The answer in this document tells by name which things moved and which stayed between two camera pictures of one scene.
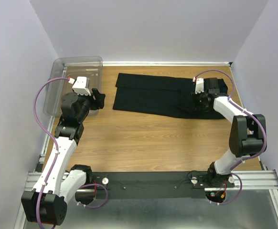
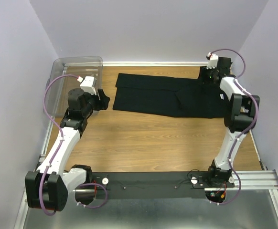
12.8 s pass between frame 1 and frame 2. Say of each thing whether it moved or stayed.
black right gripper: moved
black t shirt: stayed
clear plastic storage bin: stayed
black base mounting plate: stayed
